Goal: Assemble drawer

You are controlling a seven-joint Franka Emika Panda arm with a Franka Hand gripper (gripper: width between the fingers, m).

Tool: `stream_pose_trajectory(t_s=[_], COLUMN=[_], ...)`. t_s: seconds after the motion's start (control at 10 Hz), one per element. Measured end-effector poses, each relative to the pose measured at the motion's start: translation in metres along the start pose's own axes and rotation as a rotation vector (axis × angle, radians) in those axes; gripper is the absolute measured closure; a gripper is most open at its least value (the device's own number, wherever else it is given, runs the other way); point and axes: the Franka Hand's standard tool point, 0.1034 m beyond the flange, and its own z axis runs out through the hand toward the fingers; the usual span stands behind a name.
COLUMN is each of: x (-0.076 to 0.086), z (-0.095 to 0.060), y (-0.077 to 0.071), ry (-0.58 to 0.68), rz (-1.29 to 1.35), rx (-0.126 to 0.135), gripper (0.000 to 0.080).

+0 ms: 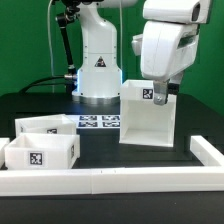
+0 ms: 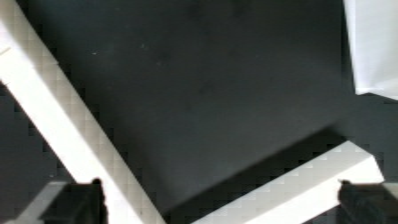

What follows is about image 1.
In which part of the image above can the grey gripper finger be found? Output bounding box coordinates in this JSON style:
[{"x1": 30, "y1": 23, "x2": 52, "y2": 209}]
[
  {"x1": 168, "y1": 83, "x2": 179, "y2": 95},
  {"x1": 153, "y1": 81, "x2": 168, "y2": 106}
]

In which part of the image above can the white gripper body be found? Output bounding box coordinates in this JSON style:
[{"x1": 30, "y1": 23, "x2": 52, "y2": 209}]
[{"x1": 140, "y1": 0, "x2": 212, "y2": 84}]

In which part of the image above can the white drawer cabinet box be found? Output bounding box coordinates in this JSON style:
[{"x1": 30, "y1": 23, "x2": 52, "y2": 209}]
[{"x1": 120, "y1": 80, "x2": 176, "y2": 147}]

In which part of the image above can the white drawer tray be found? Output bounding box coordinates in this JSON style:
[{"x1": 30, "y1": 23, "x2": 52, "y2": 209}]
[
  {"x1": 5, "y1": 133, "x2": 80, "y2": 170},
  {"x1": 15, "y1": 114, "x2": 76, "y2": 136}
]

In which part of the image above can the white front drawer tray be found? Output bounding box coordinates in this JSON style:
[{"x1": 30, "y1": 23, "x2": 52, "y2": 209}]
[{"x1": 5, "y1": 133, "x2": 80, "y2": 170}]

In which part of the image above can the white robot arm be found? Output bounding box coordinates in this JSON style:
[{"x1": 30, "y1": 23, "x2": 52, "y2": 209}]
[{"x1": 55, "y1": 0, "x2": 212, "y2": 105}]

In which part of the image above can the white marker tag sheet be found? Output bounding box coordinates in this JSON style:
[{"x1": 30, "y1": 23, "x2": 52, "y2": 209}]
[{"x1": 69, "y1": 115, "x2": 120, "y2": 129}]

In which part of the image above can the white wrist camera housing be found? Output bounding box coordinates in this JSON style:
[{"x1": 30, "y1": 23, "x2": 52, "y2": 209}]
[{"x1": 132, "y1": 34, "x2": 143, "y2": 56}]

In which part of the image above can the white right barrier rail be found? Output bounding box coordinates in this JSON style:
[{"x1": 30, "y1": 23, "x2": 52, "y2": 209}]
[{"x1": 190, "y1": 135, "x2": 224, "y2": 167}]

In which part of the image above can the white barrier rail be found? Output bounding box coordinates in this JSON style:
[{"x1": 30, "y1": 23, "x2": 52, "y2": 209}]
[
  {"x1": 0, "y1": 166, "x2": 224, "y2": 196},
  {"x1": 190, "y1": 135, "x2": 224, "y2": 167},
  {"x1": 0, "y1": 138, "x2": 10, "y2": 168}
]

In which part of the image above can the white front barrier rail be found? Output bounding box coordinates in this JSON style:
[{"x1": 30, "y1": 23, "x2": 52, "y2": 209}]
[{"x1": 0, "y1": 166, "x2": 224, "y2": 196}]

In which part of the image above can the white thin cable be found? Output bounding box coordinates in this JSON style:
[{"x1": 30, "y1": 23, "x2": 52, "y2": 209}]
[{"x1": 47, "y1": 0, "x2": 56, "y2": 78}]

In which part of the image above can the white left barrier rail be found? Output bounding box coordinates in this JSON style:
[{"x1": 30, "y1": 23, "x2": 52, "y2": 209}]
[{"x1": 0, "y1": 138, "x2": 10, "y2": 168}]

